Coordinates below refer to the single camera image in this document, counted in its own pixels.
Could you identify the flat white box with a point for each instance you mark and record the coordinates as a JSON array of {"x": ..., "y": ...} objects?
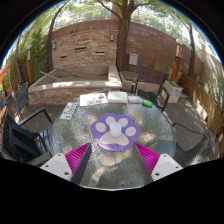
[
  {"x": 112, "y": 97},
  {"x": 122, "y": 97}
]

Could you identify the grey wall utility box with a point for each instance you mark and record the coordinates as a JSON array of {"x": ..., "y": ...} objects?
[{"x": 133, "y": 59}]

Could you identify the green wipes packet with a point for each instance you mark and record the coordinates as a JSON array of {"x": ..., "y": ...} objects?
[{"x": 147, "y": 103}]

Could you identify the open colourful magazine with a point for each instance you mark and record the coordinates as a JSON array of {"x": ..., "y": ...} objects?
[{"x": 93, "y": 99}]

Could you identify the purple paw-shaped mouse pad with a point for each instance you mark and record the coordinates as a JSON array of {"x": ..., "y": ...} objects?
[{"x": 100, "y": 128}]

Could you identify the white licence plate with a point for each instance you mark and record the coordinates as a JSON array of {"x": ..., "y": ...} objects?
[{"x": 69, "y": 110}]

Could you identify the dark wooden slatted armchair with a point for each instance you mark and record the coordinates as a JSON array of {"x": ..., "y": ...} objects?
[{"x": 150, "y": 75}]

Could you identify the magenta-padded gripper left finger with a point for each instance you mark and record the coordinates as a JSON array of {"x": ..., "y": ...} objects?
[{"x": 56, "y": 165}]

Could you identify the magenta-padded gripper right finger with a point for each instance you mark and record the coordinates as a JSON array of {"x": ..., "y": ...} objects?
[{"x": 166, "y": 166}]

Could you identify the white computer mouse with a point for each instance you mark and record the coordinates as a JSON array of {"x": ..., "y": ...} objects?
[{"x": 115, "y": 130}]

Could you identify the white rectangular planter box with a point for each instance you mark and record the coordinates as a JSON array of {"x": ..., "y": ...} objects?
[{"x": 173, "y": 91}]

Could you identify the black metal armchair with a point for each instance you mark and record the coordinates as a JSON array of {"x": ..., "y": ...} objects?
[{"x": 188, "y": 128}]

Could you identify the black mesh-back chair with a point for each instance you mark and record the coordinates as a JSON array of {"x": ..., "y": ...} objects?
[{"x": 22, "y": 98}]

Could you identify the wooden lamp post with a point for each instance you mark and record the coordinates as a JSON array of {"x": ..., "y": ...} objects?
[
  {"x": 29, "y": 65},
  {"x": 176, "y": 63}
]

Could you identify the blue and white book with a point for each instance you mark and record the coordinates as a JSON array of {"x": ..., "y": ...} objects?
[{"x": 135, "y": 99}]

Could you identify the brown tree trunk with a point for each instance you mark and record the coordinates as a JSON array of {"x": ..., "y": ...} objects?
[{"x": 123, "y": 40}]

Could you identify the black wall lamp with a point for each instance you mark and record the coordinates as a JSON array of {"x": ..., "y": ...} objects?
[
  {"x": 54, "y": 45},
  {"x": 112, "y": 37}
]

